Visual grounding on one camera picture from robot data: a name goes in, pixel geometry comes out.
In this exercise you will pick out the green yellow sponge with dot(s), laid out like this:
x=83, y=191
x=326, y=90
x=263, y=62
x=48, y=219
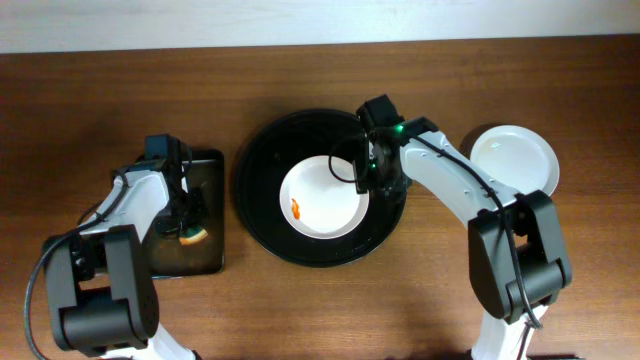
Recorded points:
x=192, y=235

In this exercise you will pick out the round black tray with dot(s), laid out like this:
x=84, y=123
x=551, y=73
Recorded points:
x=262, y=167

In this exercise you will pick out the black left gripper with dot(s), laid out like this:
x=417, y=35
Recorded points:
x=183, y=220

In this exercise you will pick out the cream white plate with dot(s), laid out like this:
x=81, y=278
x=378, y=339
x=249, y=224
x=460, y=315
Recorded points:
x=517, y=157

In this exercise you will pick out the pinkish white plate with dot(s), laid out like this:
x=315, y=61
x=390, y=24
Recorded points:
x=318, y=199

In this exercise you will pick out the rectangular black water tray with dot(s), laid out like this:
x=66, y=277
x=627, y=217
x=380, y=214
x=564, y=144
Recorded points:
x=167, y=258

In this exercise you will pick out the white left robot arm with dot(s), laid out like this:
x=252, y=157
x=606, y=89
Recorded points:
x=101, y=295

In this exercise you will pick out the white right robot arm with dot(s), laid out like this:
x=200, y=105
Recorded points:
x=518, y=260

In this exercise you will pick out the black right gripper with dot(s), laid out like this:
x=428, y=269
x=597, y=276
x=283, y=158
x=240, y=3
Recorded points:
x=362, y=176

